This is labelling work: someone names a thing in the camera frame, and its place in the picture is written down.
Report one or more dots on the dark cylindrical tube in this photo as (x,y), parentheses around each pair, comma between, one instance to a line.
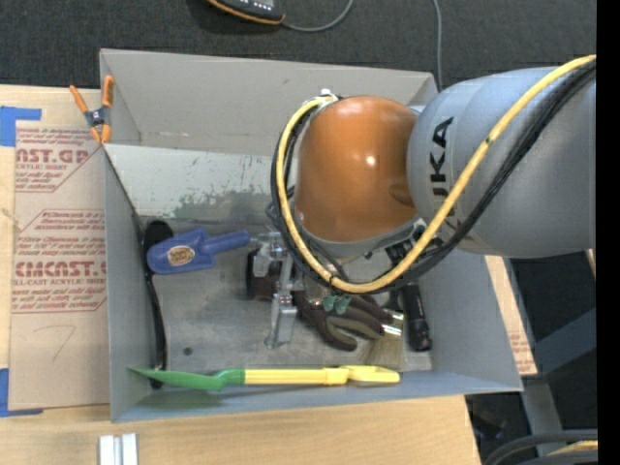
(417,320)

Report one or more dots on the grey metal bin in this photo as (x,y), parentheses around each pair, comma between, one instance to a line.
(213,318)

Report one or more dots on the green and yellow toy shovel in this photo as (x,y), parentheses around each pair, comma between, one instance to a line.
(286,377)

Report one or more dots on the blue plastic scoop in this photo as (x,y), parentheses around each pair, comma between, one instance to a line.
(181,256)

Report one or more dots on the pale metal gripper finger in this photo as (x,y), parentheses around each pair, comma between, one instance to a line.
(282,325)
(264,262)

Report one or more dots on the pale bristle paintbrush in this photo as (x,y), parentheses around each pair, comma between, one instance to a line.
(387,349)

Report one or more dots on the dark brown rounded object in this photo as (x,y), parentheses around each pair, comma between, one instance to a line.
(261,286)

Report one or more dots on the brown cardboard board red print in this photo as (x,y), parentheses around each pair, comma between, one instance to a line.
(58,240)

